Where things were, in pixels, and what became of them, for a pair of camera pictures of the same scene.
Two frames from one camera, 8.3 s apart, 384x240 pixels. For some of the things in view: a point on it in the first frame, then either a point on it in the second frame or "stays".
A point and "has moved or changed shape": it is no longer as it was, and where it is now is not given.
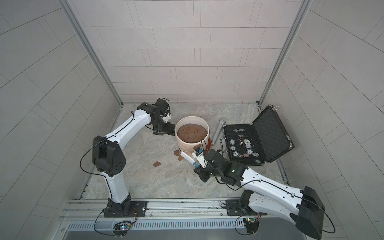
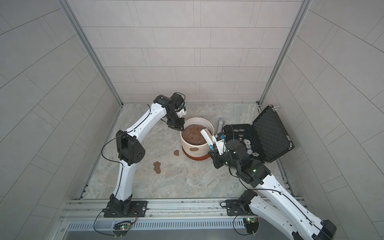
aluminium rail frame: [93, 210] stays
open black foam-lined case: [256, 144] stays
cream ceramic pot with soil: [192, 132] has moved or changed shape
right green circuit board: [251, 224] stays
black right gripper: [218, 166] → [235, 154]
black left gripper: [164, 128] → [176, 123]
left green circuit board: [125, 225] stays
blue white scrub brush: [189, 157] → [208, 137]
